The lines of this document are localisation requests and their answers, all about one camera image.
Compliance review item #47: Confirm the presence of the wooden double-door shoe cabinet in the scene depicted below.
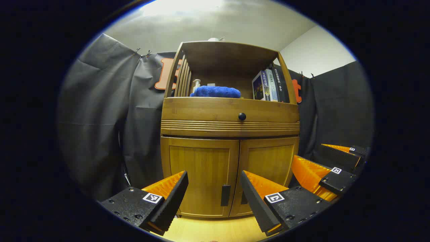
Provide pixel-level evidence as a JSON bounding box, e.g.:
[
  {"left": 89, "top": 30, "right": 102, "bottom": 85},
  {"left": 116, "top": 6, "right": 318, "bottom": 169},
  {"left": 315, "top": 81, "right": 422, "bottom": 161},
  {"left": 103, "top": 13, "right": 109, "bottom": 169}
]
[{"left": 160, "top": 41, "right": 300, "bottom": 219}]

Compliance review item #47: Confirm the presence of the blue cover book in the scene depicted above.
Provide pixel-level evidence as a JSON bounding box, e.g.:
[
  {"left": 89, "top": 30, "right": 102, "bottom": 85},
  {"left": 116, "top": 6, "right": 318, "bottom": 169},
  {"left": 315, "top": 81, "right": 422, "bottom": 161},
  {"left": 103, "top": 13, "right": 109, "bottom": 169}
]
[{"left": 252, "top": 71, "right": 271, "bottom": 101}]

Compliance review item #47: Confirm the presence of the grey spine book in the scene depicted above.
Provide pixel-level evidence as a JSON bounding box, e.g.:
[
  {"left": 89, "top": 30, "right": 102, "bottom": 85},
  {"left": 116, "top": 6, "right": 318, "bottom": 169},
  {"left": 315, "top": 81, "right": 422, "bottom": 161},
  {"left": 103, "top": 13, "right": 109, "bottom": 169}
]
[{"left": 265, "top": 69, "right": 279, "bottom": 102}]

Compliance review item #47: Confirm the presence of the blue folded towel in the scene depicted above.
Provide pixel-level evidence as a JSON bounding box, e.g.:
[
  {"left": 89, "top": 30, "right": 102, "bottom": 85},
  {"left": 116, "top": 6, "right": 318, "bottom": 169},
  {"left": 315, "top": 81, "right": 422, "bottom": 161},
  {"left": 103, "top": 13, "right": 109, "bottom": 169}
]
[{"left": 190, "top": 86, "right": 241, "bottom": 98}]

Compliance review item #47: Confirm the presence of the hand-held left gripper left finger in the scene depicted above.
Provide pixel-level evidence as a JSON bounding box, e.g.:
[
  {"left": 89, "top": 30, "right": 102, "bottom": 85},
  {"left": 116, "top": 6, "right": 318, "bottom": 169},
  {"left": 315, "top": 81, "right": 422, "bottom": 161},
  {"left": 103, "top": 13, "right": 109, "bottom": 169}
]
[{"left": 100, "top": 171, "right": 189, "bottom": 236}]

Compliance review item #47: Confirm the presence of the wooden cabinet drawer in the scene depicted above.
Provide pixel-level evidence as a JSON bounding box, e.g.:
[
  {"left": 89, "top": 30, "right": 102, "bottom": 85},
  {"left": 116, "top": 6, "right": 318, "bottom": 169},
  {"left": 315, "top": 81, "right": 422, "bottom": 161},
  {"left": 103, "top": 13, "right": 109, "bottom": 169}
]
[{"left": 161, "top": 97, "right": 300, "bottom": 123}]

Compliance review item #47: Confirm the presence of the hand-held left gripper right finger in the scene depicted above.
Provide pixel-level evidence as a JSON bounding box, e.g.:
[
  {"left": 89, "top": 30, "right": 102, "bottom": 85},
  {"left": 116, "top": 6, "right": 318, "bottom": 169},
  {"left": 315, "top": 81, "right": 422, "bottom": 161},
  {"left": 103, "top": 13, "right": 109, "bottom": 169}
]
[{"left": 240, "top": 170, "right": 333, "bottom": 237}]

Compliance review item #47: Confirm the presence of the black backdrop cloth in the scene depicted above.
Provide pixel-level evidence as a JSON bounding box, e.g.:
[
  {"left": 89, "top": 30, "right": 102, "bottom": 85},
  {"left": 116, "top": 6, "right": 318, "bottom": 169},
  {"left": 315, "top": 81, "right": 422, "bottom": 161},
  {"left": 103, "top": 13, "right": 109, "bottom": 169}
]
[{"left": 57, "top": 34, "right": 375, "bottom": 202}]

